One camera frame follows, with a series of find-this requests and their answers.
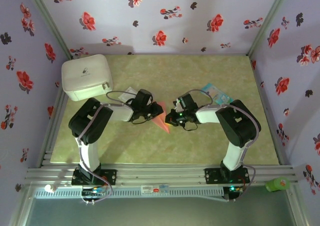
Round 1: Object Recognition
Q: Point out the pink cloth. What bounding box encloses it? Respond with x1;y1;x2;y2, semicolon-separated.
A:
149;101;172;135

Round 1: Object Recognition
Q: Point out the clear plastic packet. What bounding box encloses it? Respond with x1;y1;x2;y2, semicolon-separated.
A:
117;86;140;107

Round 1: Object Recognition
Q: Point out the blue printed packet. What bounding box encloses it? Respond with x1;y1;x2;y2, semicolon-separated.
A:
201;82;235;106

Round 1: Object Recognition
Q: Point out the white zip case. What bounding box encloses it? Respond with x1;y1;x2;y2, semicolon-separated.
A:
61;53;114;102

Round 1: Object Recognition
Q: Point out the small controller board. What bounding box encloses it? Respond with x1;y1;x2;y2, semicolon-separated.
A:
81;185;107;197
223;184;245;195

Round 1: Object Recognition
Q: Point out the green bottle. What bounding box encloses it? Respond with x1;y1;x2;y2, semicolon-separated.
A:
265;177;292;193

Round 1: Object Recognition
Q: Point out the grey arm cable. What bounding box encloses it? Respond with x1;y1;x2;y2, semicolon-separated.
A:
76;90;140;205
177;88;261;203

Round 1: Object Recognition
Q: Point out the long aluminium frame rail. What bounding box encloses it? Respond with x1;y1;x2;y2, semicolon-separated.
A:
24;163;301;187

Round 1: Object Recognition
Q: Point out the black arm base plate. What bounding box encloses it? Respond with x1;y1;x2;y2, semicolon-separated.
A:
71;168;118;187
204;167;251;186

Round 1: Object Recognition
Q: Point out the aluminium side rail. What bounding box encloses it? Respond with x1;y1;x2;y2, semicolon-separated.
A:
249;55;293;166
36;85;70;168

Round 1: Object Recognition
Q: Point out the grey slotted cable duct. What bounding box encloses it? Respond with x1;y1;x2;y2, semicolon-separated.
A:
33;187;225;200

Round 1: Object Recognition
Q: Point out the aluminium frame post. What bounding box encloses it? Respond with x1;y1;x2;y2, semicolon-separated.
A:
246;0;293;57
23;0;74;60

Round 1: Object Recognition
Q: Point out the aluminium frame leg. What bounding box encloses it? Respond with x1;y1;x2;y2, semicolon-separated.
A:
284;185;312;226
8;185;36;226

